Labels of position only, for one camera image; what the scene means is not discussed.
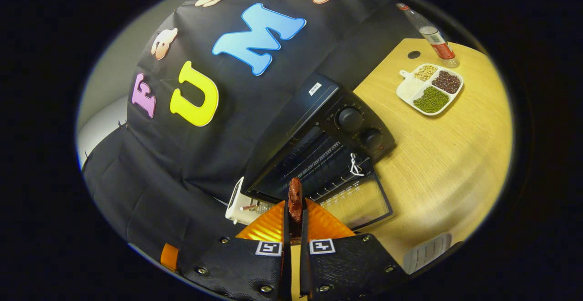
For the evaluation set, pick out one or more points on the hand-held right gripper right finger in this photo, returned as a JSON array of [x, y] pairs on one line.
[[350, 260]]

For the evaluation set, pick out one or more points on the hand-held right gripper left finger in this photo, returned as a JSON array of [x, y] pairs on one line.
[[237, 264]]

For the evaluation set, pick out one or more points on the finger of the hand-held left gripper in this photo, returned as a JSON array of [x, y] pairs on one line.
[[169, 257]]

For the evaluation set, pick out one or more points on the red meat strip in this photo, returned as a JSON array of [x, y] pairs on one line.
[[295, 201]]

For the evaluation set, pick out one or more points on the black electric oven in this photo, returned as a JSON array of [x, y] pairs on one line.
[[328, 109]]

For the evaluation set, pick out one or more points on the metal oven rack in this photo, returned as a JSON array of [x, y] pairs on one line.
[[319, 164]]

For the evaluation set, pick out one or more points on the white toaster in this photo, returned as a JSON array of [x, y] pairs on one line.
[[237, 210]]

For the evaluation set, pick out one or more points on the white ridged tray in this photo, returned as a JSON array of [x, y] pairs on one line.
[[427, 253]]

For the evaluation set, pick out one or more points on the white divided plate of beans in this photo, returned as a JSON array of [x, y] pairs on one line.
[[430, 89]]

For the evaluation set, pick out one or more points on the black table grommet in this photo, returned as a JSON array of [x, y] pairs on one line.
[[413, 54]]

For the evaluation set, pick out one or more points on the clear plastic bottle red label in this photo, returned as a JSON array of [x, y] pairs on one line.
[[430, 34]]

